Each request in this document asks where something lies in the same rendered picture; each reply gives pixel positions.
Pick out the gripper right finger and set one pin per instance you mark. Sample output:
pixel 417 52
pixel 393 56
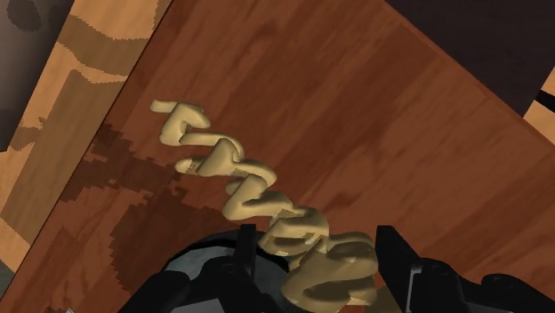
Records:
pixel 403 260

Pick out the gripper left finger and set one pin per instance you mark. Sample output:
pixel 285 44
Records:
pixel 245 247

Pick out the tan letter-shaped sculpture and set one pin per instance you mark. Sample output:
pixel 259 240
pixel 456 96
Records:
pixel 256 190

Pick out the reddish brown wooden table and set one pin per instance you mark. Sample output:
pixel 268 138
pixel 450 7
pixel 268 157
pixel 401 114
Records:
pixel 347 108

